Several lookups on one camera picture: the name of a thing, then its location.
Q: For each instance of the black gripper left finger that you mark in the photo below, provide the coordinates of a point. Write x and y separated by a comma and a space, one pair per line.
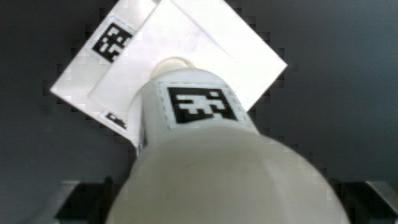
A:
79, 203

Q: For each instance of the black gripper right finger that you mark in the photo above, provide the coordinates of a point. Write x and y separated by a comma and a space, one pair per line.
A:
370, 201

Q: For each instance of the white lamp bulb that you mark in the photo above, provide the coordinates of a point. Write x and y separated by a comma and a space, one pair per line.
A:
217, 175

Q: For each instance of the white lamp base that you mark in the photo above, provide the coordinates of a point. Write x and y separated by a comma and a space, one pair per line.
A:
162, 32

